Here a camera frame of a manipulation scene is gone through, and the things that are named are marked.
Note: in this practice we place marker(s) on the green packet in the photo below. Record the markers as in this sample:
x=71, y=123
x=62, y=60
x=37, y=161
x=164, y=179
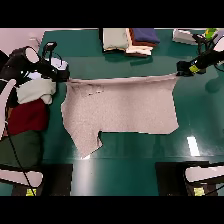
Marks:
x=210, y=32

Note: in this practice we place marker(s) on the beige folded garment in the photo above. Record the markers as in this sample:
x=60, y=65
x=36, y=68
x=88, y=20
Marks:
x=115, y=39

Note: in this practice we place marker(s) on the dark green garment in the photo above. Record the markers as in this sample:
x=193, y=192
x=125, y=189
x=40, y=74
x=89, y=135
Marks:
x=21, y=148

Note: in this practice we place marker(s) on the purple folded garment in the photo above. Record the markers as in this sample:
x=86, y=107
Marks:
x=146, y=35

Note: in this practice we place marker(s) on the red garment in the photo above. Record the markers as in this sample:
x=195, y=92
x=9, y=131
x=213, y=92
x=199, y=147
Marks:
x=28, y=116

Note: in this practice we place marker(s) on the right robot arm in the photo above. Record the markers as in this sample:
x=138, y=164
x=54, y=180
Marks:
x=213, y=56

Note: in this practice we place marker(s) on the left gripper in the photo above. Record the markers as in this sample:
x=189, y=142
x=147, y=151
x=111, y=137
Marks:
x=60, y=72

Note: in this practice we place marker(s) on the brown folded garment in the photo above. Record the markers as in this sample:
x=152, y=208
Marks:
x=143, y=44

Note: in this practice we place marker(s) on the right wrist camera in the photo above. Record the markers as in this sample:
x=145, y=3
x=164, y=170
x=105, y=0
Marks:
x=200, y=40

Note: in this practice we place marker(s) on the pale pink garment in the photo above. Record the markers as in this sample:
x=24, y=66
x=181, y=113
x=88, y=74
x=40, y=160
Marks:
x=123, y=105

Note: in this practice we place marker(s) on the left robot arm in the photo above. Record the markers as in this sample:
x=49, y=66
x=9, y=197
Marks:
x=18, y=66

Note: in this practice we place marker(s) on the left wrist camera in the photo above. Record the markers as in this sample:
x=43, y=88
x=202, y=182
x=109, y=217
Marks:
x=49, y=48

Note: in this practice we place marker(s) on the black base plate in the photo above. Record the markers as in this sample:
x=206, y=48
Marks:
x=168, y=178
x=56, y=180

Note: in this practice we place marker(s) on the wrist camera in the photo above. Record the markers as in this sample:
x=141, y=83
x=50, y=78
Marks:
x=200, y=40
x=49, y=48

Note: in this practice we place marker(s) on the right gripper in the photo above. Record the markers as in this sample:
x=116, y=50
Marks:
x=187, y=68

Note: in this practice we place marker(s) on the white folded garment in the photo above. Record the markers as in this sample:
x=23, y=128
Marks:
x=138, y=50

